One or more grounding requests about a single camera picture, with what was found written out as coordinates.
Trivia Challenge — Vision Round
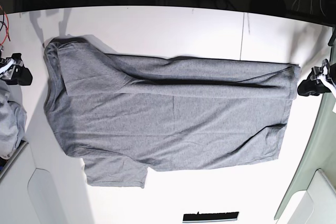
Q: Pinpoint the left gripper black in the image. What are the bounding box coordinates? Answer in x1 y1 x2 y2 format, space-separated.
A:
297 59 335 97

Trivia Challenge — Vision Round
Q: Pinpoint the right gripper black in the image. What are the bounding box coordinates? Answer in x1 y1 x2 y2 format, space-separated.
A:
1 53 33 86

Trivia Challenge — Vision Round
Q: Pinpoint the grey t-shirt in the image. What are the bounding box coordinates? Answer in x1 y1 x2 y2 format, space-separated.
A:
44 38 301 187

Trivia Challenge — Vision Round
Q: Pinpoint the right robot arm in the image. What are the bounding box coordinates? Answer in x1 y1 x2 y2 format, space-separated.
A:
1 6 33 86

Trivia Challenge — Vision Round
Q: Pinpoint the grey clothes pile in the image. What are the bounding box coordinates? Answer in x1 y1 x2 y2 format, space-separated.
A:
1 80 27 159

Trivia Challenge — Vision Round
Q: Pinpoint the white bin right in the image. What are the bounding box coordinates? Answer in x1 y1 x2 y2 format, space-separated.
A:
272 168 336 224

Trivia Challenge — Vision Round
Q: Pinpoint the white bin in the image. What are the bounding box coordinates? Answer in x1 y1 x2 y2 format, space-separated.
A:
1 143 68 223
272 168 336 224

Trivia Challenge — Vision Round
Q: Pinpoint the white bin left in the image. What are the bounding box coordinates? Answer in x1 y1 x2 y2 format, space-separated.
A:
1 143 68 223

